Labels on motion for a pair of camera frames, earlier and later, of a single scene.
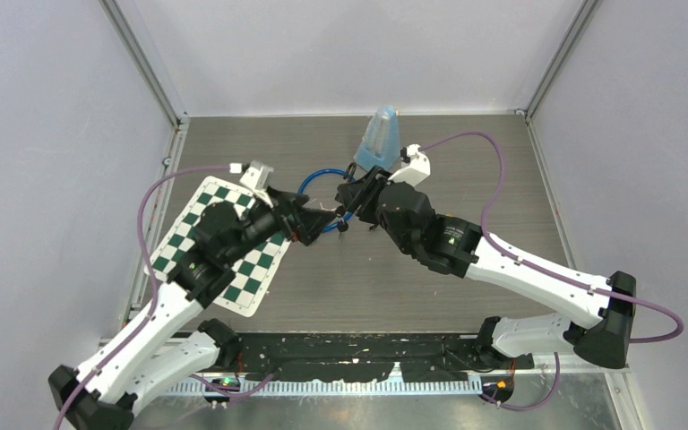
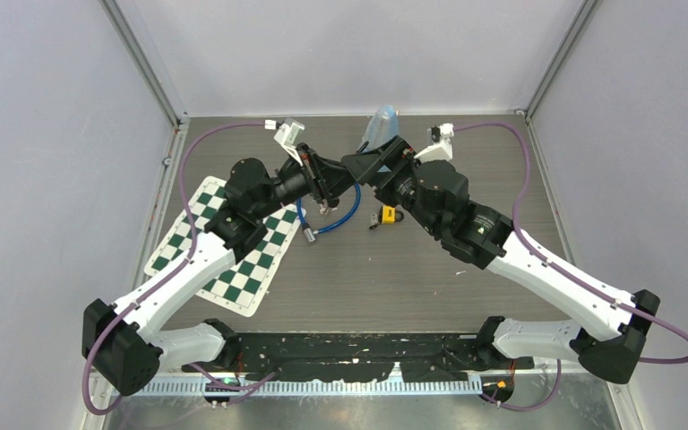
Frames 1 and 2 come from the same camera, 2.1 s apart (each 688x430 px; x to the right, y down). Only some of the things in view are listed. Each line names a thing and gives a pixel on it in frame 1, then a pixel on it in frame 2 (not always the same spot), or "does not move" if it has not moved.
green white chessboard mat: (247, 288) does not move
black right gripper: (364, 193) -> (364, 167)
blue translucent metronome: (381, 142) does not move
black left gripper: (307, 222) -> (325, 179)
